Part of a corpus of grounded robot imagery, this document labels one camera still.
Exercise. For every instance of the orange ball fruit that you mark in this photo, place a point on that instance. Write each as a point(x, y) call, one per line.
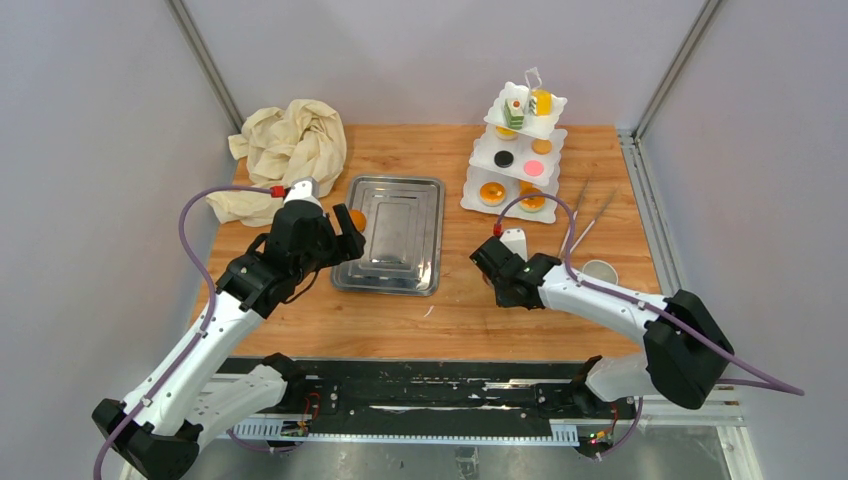
point(359, 220)

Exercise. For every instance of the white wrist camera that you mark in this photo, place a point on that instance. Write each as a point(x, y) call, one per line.
point(306, 189)
point(516, 241)

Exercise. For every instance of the white and metal tongs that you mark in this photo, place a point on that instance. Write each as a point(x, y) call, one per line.
point(581, 234)

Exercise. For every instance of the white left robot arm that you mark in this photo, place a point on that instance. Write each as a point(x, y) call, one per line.
point(162, 425)

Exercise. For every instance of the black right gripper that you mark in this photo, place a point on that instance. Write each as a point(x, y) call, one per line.
point(500, 298)

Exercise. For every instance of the pink sandwich cookie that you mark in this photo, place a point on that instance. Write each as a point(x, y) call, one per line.
point(534, 168)

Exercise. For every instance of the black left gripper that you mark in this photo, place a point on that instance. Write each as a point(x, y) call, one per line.
point(348, 245)

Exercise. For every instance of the yellow round biscuit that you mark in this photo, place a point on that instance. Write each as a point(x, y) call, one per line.
point(541, 147)

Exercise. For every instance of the stainless steel tray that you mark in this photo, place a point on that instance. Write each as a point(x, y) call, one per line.
point(403, 234)

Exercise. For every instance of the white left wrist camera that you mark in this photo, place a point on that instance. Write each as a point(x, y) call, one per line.
point(306, 189)

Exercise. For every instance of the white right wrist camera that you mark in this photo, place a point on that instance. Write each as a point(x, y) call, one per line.
point(516, 241)

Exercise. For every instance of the black sandwich cookie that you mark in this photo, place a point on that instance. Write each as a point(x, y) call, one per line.
point(503, 159)

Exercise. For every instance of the white three-tier dessert stand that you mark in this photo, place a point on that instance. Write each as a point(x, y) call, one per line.
point(521, 148)

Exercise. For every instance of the white ceramic mug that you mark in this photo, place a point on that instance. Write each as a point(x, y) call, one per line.
point(601, 270)

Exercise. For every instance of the yellow cake slice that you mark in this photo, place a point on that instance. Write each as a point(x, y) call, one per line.
point(540, 102)

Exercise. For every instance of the green layered cake slice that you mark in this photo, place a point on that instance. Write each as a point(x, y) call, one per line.
point(514, 116)

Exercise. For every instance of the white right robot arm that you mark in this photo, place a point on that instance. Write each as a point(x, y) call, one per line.
point(683, 348)

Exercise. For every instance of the yellow glazed donut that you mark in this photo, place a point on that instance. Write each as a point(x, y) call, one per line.
point(505, 134)

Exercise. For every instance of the orange topped tart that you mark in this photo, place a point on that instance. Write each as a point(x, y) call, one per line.
point(532, 200)
point(492, 194)

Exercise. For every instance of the cream crumpled cloth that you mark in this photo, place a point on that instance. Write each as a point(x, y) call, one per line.
point(280, 146)

